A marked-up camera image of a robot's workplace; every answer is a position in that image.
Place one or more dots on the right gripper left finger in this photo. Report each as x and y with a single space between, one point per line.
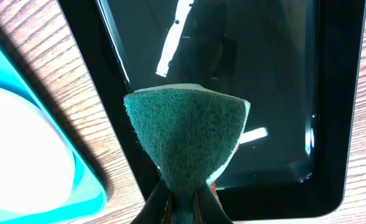
158 207

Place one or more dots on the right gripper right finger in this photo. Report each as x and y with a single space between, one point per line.
206 209

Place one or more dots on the green scouring sponge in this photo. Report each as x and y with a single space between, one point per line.
190 133

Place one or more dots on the white plate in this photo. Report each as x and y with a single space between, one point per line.
36 166

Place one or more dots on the teal plastic tray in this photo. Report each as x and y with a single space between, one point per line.
88 196

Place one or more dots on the black water tray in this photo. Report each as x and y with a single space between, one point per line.
296 62

